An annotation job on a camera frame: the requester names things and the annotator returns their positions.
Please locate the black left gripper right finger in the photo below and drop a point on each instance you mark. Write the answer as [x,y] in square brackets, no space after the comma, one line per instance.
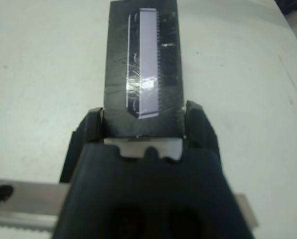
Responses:
[199,129]

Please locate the black printed box lid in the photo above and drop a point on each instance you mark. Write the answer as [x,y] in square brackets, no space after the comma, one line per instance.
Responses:
[118,74]

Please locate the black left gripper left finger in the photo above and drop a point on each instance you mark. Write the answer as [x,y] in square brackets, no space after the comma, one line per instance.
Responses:
[93,127]

